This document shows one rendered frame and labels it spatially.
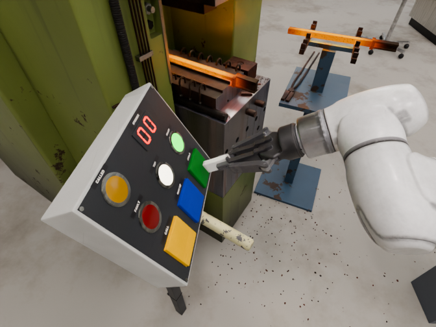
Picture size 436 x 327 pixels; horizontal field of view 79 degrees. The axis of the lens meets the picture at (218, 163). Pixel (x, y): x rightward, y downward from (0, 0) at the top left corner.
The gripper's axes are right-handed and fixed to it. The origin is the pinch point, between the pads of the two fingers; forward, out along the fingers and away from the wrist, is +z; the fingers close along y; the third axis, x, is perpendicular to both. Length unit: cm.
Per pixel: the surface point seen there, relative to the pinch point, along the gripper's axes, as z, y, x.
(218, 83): 7.4, 44.1, -0.6
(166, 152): 5.5, -4.9, 11.5
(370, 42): -47, 79, -27
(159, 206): 5.5, -16.8, 8.3
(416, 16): -157, 407, -192
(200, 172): 4.8, -1.5, -0.1
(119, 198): 5.2, -21.2, 17.1
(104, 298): 103, -10, -60
